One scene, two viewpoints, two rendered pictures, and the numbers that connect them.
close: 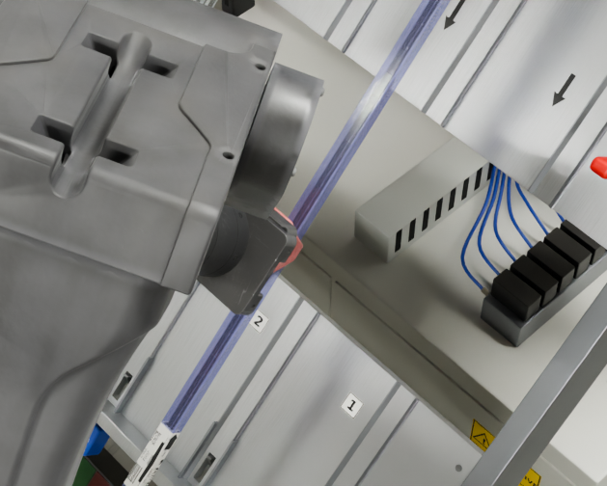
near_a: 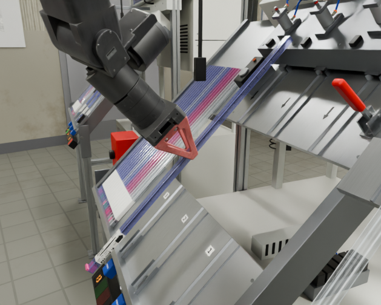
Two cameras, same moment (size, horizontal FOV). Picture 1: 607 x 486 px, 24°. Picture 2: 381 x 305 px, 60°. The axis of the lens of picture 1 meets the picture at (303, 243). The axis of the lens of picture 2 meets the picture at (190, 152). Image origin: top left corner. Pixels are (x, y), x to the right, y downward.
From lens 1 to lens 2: 0.69 m
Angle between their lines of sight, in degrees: 38
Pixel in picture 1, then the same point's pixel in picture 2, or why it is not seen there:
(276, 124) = not seen: outside the picture
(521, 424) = (289, 250)
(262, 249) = (166, 112)
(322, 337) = (206, 222)
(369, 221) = (255, 239)
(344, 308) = not seen: hidden behind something
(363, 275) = not seen: hidden behind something
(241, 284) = (152, 127)
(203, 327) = (164, 223)
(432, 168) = (286, 230)
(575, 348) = (324, 208)
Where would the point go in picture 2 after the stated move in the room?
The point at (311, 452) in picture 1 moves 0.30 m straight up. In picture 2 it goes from (186, 273) to (185, 84)
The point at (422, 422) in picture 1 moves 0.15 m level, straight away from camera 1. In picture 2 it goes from (238, 257) to (271, 213)
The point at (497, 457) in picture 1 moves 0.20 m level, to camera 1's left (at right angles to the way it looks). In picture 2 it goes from (272, 269) to (132, 238)
